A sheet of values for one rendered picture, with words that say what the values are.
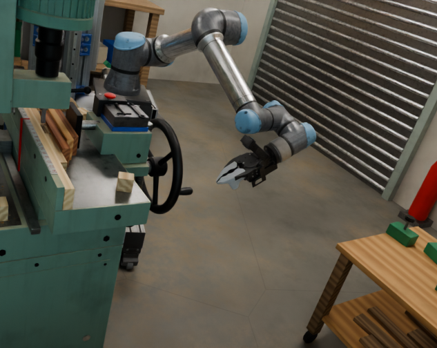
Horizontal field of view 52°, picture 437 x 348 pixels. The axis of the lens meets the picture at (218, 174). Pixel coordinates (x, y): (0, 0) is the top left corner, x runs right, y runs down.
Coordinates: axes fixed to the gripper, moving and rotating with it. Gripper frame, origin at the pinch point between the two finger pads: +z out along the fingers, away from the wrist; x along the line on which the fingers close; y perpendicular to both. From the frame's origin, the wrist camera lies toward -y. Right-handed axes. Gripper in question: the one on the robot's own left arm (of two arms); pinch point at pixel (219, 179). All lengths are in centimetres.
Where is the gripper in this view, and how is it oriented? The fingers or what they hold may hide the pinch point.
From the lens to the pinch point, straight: 135.6
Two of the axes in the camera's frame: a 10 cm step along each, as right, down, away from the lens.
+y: 2.0, 7.2, 6.6
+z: -8.3, 4.8, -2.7
